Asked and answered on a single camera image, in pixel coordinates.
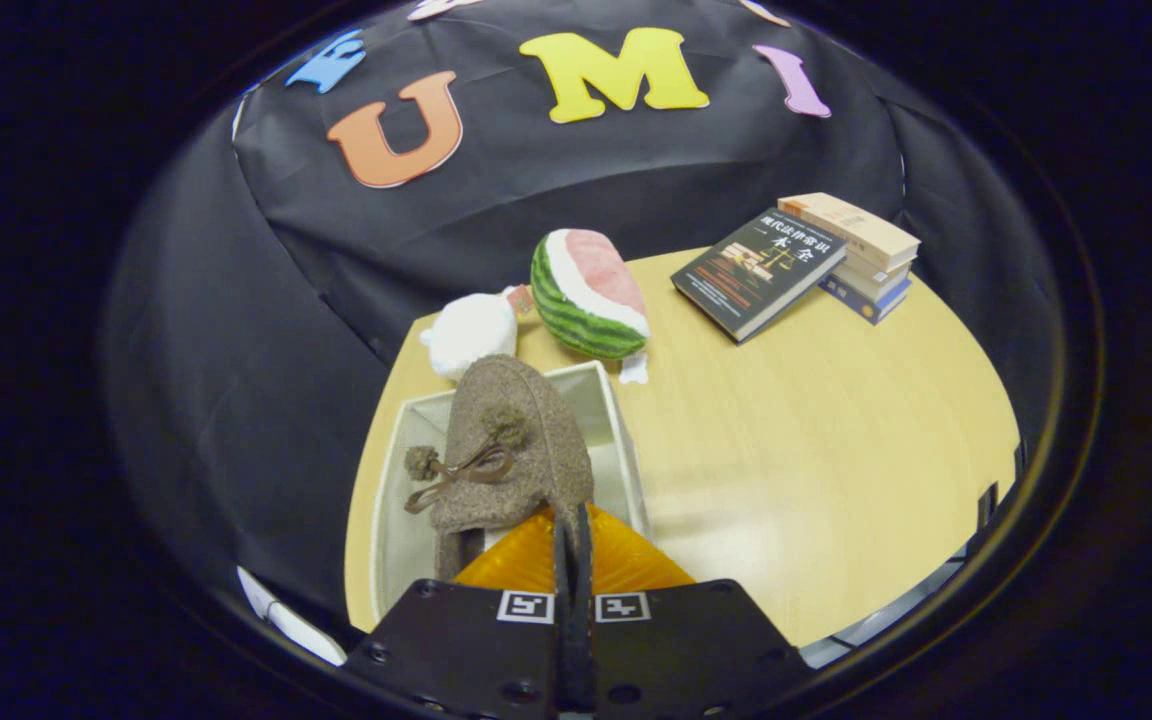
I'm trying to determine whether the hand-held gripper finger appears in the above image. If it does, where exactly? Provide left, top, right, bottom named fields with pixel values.
left=343, top=505, right=576, bottom=720
left=575, top=502, right=816, bottom=720

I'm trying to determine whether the watermelon slice plush toy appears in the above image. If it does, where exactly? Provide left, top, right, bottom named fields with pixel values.
left=529, top=228, right=653, bottom=386

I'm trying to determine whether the white plush toy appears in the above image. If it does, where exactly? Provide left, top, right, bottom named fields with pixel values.
left=421, top=285, right=537, bottom=383

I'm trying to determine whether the white tube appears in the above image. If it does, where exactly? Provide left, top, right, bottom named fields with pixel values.
left=236, top=565, right=348, bottom=667

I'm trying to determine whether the cream book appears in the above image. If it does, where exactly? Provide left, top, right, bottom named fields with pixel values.
left=836, top=255, right=914, bottom=301

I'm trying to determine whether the cream fabric storage box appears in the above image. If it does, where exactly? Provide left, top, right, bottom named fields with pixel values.
left=371, top=360, right=652, bottom=633

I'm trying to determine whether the black backdrop cloth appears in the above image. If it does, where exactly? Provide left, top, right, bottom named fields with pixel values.
left=101, top=0, right=1062, bottom=631

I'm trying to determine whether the brown fuzzy shoe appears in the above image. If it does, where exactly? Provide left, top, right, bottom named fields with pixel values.
left=404, top=353, right=597, bottom=583

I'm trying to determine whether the black paperback book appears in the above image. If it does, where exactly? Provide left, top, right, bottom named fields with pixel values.
left=670, top=207, right=849, bottom=345

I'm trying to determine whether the blue book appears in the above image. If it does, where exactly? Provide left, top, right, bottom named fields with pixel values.
left=818, top=275, right=912, bottom=326

